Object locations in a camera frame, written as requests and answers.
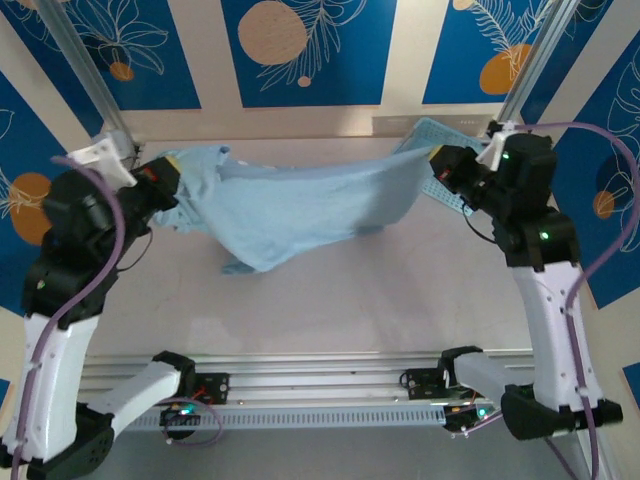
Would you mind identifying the light blue t-shirt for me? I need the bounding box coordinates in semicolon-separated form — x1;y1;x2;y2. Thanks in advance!
149;143;441;277

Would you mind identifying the light blue plastic basket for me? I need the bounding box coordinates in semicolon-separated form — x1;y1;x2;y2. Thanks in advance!
392;115;495;217

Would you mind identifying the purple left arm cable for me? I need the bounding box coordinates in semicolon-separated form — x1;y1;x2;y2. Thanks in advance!
8;154;225;474

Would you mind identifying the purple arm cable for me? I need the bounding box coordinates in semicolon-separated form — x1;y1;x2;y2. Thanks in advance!
449;122;640;480
8;154;225;474

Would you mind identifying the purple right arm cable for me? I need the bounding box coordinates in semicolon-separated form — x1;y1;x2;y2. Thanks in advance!
449;122;640;480

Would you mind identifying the aluminium frame post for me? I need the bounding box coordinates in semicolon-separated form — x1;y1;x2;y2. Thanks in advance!
498;0;577;129
33;0;145;154

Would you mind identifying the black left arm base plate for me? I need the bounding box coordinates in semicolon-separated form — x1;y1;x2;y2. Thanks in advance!
192;372;231;405

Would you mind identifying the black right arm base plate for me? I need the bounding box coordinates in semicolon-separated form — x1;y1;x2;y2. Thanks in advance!
402;367;447;401

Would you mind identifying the aluminium rail frame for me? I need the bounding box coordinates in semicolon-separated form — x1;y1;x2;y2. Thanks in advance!
79;349;537;417

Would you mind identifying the grey slotted cable duct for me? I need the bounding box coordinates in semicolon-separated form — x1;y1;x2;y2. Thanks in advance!
124;403;447;432

